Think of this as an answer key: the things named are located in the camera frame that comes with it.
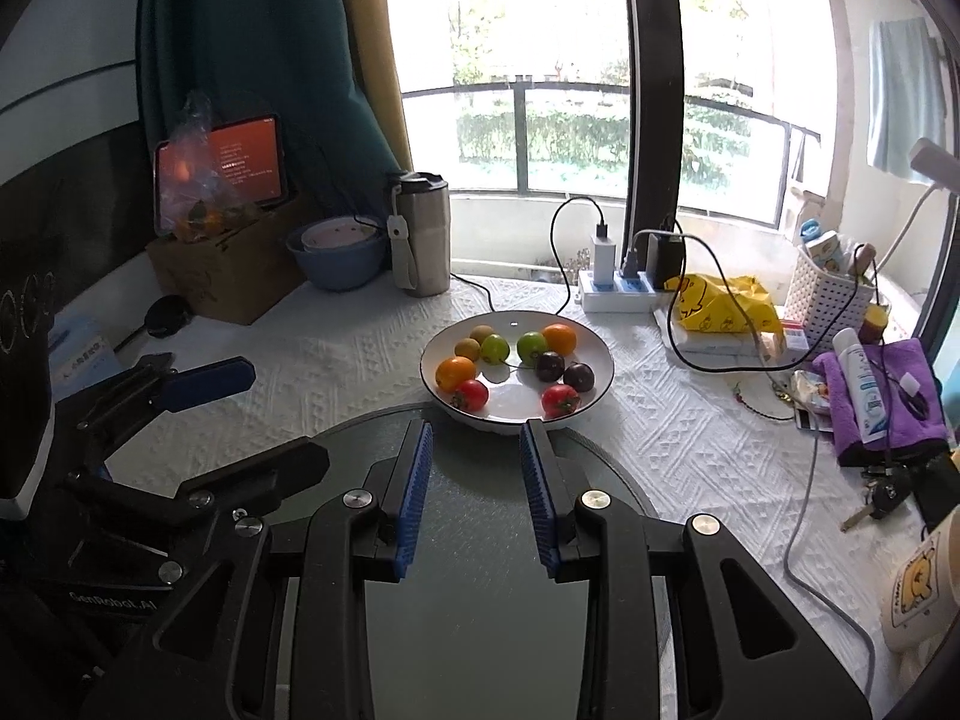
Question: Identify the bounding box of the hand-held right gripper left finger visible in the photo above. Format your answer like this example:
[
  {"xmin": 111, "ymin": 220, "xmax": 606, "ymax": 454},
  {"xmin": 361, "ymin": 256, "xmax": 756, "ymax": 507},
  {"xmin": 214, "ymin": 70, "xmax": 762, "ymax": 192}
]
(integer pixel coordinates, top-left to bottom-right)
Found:
[{"xmin": 82, "ymin": 418, "xmax": 436, "ymax": 720}]

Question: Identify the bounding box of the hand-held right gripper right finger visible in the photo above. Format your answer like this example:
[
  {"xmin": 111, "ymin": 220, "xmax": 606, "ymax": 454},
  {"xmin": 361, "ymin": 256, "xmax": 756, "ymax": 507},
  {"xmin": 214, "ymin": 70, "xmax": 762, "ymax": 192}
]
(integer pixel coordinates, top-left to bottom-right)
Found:
[{"xmin": 519, "ymin": 420, "xmax": 875, "ymax": 720}]

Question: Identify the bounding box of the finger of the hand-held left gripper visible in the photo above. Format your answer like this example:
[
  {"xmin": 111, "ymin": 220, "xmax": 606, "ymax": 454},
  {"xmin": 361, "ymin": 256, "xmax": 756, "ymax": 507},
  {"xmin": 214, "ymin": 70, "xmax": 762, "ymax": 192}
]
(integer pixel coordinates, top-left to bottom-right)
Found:
[
  {"xmin": 49, "ymin": 355, "xmax": 257, "ymax": 481},
  {"xmin": 64, "ymin": 436, "xmax": 331, "ymax": 531}
]

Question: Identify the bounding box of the white round plate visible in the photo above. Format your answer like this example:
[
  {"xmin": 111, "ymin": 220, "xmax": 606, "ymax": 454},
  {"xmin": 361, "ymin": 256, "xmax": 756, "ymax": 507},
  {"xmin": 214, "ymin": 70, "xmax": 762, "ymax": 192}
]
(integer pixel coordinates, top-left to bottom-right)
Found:
[{"xmin": 418, "ymin": 310, "xmax": 616, "ymax": 436}]

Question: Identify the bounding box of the black round object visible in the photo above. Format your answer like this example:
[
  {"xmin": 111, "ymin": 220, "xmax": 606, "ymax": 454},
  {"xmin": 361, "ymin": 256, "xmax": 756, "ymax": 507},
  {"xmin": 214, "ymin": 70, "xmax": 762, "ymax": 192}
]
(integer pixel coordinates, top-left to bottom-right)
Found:
[{"xmin": 146, "ymin": 296, "xmax": 188, "ymax": 338}]

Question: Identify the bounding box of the brown cardboard box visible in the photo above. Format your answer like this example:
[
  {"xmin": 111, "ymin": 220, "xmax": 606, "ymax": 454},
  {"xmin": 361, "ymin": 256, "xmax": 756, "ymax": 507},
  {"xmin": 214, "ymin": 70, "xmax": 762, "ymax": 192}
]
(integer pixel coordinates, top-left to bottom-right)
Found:
[{"xmin": 145, "ymin": 195, "xmax": 316, "ymax": 327}]

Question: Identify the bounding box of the blue tissue pack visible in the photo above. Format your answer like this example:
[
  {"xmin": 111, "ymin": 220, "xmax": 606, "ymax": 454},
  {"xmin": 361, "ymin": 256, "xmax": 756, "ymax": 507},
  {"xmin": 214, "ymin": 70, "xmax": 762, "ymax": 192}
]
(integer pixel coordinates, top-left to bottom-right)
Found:
[{"xmin": 49, "ymin": 315, "xmax": 125, "ymax": 398}]

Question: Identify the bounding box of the round grey-green mat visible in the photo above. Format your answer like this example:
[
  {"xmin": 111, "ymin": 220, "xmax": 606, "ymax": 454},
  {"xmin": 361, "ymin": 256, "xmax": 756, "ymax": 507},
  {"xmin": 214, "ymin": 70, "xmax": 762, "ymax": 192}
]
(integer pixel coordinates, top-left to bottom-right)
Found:
[{"xmin": 281, "ymin": 405, "xmax": 668, "ymax": 720}]

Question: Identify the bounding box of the blue bowl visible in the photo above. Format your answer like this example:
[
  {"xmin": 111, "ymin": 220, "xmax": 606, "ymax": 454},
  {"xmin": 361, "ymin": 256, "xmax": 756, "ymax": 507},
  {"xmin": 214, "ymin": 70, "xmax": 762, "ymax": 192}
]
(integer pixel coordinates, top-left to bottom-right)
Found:
[{"xmin": 285, "ymin": 216, "xmax": 389, "ymax": 292}]

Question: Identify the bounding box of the clear plastic bag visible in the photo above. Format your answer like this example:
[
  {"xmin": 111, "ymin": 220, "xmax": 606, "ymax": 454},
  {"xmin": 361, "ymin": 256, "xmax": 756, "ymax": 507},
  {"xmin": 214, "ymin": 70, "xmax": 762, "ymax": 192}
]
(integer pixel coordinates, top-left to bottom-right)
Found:
[{"xmin": 156, "ymin": 90, "xmax": 226, "ymax": 241}]

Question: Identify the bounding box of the white pink bowl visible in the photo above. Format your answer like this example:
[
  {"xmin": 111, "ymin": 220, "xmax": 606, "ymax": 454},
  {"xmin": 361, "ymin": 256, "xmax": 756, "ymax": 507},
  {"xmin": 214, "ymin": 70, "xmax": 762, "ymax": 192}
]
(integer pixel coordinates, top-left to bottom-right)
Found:
[{"xmin": 300, "ymin": 216, "xmax": 376, "ymax": 250}]

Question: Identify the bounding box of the white blue power strip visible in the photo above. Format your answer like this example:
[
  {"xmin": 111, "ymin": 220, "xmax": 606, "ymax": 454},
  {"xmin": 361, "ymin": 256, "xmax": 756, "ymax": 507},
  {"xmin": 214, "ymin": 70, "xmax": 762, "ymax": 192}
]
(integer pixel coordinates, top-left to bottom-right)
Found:
[{"xmin": 576, "ymin": 268, "xmax": 680, "ymax": 314}]

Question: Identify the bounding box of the white flat box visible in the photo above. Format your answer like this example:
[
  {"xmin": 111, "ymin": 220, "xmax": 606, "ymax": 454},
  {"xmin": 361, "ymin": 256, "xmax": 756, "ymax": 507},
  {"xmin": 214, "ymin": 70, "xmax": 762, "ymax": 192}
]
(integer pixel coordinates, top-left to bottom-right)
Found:
[{"xmin": 652, "ymin": 306, "xmax": 788, "ymax": 362}]

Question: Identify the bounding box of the tablet with orange screen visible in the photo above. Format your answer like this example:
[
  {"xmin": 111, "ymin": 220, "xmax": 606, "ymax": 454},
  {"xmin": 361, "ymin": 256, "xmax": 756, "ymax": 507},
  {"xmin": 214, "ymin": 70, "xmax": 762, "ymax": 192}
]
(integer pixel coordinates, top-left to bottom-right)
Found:
[{"xmin": 154, "ymin": 114, "xmax": 290, "ymax": 233}]

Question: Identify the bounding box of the yellow printed bag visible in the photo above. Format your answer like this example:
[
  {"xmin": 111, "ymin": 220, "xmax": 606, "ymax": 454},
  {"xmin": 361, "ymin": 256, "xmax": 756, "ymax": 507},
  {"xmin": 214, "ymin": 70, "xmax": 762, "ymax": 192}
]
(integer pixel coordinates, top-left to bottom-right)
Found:
[{"xmin": 664, "ymin": 272, "xmax": 781, "ymax": 335}]

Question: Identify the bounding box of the black charger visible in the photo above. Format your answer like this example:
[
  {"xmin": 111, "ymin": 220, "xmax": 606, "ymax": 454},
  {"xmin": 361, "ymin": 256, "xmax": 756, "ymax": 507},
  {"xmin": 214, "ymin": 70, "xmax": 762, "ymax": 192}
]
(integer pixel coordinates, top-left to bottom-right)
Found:
[{"xmin": 646, "ymin": 232, "xmax": 687, "ymax": 290}]

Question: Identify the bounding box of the teal curtain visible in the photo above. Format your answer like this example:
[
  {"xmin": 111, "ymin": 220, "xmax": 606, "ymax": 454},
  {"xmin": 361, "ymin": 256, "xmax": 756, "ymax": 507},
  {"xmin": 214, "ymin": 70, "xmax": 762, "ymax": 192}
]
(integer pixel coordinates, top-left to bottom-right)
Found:
[{"xmin": 139, "ymin": 0, "xmax": 410, "ymax": 241}]

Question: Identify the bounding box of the white blue tube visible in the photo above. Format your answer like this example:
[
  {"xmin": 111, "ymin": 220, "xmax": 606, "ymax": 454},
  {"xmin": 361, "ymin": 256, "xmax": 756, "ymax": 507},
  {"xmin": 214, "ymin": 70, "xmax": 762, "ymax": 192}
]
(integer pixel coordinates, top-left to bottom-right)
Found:
[{"xmin": 831, "ymin": 328, "xmax": 897, "ymax": 445}]

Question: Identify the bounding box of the white plastic basket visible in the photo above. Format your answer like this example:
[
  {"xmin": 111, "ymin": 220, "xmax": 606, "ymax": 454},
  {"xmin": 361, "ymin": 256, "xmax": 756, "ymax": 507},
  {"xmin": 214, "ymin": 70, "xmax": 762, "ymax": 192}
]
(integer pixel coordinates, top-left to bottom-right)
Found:
[{"xmin": 782, "ymin": 244, "xmax": 882, "ymax": 342}]

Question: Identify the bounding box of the bunch of keys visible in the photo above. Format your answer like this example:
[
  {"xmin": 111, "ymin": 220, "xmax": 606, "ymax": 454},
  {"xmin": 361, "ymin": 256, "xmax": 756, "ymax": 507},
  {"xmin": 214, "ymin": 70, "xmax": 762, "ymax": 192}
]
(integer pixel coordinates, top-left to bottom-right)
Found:
[{"xmin": 840, "ymin": 465, "xmax": 912, "ymax": 533}]

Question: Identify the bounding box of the balcony railing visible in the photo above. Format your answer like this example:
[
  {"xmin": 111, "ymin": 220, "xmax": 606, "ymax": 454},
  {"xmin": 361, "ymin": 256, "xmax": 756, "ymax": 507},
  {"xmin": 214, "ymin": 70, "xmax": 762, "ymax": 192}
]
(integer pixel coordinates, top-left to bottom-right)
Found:
[{"xmin": 401, "ymin": 81, "xmax": 822, "ymax": 230}]

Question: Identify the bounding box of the yellow curtain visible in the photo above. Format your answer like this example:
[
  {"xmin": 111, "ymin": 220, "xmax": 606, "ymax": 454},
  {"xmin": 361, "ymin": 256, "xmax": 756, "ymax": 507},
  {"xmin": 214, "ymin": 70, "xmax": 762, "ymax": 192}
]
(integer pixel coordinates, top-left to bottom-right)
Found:
[{"xmin": 334, "ymin": 0, "xmax": 417, "ymax": 173}]

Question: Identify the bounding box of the small carton box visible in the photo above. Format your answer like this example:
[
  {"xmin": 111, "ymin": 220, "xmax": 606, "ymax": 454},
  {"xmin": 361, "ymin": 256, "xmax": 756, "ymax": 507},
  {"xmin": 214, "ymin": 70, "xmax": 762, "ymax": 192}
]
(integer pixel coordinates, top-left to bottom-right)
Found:
[{"xmin": 814, "ymin": 230, "xmax": 850, "ymax": 272}]

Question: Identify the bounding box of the purple cloth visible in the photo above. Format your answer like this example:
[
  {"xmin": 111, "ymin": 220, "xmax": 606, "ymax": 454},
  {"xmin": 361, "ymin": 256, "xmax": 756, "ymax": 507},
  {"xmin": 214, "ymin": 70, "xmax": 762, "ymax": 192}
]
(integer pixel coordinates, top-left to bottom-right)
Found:
[{"xmin": 812, "ymin": 337, "xmax": 953, "ymax": 467}]

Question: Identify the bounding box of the bear print mug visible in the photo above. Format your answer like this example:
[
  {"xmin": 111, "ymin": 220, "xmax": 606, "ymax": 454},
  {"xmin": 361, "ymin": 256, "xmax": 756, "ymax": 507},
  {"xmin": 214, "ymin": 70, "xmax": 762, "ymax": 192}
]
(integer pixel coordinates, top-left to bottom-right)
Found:
[{"xmin": 879, "ymin": 514, "xmax": 960, "ymax": 653}]

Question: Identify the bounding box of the white desk lamp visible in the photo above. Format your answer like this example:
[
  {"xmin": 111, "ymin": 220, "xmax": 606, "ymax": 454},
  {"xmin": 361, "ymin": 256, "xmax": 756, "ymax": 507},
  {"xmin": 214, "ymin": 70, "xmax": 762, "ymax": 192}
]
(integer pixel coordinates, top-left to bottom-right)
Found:
[{"xmin": 874, "ymin": 136, "xmax": 960, "ymax": 278}]

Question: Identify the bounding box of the hanging teal towel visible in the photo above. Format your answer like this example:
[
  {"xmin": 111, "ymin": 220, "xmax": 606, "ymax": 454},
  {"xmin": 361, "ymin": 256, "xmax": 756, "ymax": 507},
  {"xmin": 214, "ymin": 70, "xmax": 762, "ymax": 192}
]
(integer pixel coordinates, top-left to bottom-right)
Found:
[{"xmin": 868, "ymin": 15, "xmax": 946, "ymax": 185}]

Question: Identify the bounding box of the black cable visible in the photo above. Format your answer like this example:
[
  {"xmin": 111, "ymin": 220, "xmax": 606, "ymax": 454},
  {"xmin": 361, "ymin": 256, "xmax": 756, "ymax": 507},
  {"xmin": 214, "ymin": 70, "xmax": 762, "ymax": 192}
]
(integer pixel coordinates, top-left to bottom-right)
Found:
[
  {"xmin": 448, "ymin": 196, "xmax": 608, "ymax": 316},
  {"xmin": 660, "ymin": 216, "xmax": 938, "ymax": 466}
]

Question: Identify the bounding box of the steel tumbler with strap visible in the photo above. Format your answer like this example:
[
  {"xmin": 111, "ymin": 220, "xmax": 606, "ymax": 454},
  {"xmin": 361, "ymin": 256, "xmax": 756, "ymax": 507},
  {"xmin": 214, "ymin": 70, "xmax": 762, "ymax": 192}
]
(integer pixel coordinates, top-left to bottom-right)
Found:
[{"xmin": 386, "ymin": 171, "xmax": 452, "ymax": 298}]

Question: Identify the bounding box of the grey cable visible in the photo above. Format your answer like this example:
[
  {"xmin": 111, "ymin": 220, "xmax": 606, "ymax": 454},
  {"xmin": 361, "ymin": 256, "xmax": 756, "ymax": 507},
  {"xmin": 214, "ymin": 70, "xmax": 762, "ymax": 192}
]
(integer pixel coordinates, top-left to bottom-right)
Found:
[{"xmin": 619, "ymin": 221, "xmax": 878, "ymax": 702}]

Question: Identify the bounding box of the black window frame post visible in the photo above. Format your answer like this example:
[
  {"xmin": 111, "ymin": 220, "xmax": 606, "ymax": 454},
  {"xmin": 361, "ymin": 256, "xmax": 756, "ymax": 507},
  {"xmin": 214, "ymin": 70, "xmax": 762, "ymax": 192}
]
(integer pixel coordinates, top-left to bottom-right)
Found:
[{"xmin": 621, "ymin": 0, "xmax": 687, "ymax": 256}]

